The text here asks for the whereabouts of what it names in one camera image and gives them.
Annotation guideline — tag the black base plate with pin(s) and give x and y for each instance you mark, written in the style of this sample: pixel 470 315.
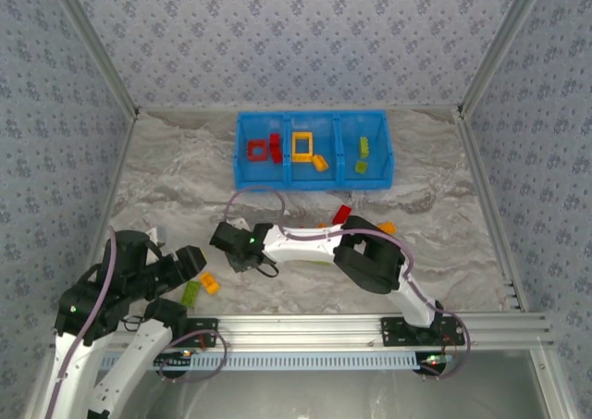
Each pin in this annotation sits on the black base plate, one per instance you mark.
pixel 205 326
pixel 393 333

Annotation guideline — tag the aluminium right frame leg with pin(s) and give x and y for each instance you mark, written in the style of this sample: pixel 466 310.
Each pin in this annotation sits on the aluminium right frame leg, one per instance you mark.
pixel 552 382

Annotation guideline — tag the aluminium right frame post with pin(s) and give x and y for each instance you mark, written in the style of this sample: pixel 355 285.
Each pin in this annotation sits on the aluminium right frame post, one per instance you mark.
pixel 501 44

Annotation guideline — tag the blue three-compartment plastic bin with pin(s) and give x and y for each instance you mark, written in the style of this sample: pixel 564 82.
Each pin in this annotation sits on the blue three-compartment plastic bin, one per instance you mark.
pixel 347 178

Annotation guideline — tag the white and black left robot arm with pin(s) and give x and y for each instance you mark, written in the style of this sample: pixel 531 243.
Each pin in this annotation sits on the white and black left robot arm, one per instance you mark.
pixel 134 359

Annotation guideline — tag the small green lego brick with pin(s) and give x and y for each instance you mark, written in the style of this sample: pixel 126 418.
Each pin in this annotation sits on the small green lego brick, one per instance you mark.
pixel 361 167

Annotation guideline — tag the aluminium left frame leg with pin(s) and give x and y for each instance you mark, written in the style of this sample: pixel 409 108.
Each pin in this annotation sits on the aluminium left frame leg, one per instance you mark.
pixel 37 391

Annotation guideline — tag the long green lego brick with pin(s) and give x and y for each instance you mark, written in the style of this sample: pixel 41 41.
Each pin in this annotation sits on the long green lego brick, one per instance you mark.
pixel 365 147

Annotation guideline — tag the aluminium frame post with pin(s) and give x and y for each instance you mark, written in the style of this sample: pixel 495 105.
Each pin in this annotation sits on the aluminium frame post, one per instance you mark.
pixel 94 44
pixel 501 44

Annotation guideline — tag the orange lego brick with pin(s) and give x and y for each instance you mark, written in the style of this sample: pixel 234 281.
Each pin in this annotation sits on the orange lego brick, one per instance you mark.
pixel 209 283
pixel 387 228
pixel 320 163

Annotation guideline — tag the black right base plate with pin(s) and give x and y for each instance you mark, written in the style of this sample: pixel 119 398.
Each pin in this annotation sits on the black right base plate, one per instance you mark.
pixel 393 333

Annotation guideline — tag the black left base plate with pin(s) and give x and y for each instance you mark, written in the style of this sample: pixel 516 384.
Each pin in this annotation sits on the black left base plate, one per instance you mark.
pixel 205 326

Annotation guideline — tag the right controller board with LED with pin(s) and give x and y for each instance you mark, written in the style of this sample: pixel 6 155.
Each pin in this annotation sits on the right controller board with LED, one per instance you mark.
pixel 432 361

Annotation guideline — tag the aluminium rail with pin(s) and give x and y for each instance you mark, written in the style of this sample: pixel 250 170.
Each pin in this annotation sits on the aluminium rail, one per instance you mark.
pixel 115 178
pixel 296 329
pixel 483 183

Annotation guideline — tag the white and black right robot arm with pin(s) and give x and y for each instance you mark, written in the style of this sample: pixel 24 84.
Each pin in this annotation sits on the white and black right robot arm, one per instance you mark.
pixel 300 245

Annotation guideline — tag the red square lego frame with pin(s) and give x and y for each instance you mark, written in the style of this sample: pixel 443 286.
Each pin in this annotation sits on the red square lego frame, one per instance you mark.
pixel 250 151

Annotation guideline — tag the aluminium right side rail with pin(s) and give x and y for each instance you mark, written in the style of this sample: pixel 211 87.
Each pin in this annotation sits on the aluminium right side rail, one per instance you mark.
pixel 483 183

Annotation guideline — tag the controller board with led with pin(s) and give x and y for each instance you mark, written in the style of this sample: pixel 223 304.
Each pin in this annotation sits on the controller board with led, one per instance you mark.
pixel 432 361
pixel 178 355

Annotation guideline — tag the aluminium left frame post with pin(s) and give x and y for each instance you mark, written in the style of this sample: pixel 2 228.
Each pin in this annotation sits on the aluminium left frame post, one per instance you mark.
pixel 94 44

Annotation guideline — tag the aluminium front rail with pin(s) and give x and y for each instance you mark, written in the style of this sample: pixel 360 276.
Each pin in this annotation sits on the aluminium front rail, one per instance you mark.
pixel 296 329

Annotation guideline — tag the red lego brick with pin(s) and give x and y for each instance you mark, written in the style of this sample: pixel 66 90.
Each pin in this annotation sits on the red lego brick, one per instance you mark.
pixel 342 214
pixel 276 148

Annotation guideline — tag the left controller board with LED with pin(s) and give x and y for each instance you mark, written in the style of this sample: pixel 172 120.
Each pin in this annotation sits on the left controller board with LED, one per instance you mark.
pixel 178 355

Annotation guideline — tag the aluminium frame leg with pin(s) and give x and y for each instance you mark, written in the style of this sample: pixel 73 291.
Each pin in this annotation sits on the aluminium frame leg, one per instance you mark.
pixel 37 391
pixel 552 382

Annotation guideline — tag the aluminium left side rail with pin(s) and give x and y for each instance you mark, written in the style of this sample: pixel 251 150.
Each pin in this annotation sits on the aluminium left side rail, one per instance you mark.
pixel 115 178

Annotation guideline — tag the yellow rectangular lego frame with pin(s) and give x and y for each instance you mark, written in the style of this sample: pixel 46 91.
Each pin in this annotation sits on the yellow rectangular lego frame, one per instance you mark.
pixel 294 147

